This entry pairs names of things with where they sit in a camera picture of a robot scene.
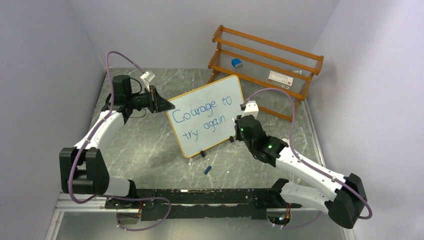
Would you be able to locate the orange wooden rack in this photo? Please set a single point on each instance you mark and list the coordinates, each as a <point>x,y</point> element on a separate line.
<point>259,57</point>

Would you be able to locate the blue marker cap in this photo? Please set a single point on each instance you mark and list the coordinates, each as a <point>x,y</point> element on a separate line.
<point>207,170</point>

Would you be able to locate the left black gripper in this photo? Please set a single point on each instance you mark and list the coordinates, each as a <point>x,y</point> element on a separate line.
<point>157,104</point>

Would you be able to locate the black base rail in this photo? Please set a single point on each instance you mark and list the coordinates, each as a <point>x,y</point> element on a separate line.
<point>252,203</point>

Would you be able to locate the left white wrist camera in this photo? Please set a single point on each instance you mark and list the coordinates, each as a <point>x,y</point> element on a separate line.
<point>146,79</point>

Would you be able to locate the blue whiteboard eraser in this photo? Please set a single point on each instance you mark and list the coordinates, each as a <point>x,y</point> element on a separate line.
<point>236,63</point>

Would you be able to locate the white plastic block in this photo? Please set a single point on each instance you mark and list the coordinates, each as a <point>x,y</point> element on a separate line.
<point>286,141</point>

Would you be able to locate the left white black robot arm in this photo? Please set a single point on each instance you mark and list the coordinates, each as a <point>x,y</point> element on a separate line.
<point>82,167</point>

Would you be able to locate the yellow framed whiteboard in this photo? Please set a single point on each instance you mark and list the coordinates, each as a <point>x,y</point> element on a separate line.
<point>204,117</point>

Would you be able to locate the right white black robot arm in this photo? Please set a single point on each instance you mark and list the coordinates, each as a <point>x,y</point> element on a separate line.
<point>341,197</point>

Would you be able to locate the whiteboard metal stand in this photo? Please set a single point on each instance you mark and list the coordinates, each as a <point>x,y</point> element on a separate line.
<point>231,139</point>

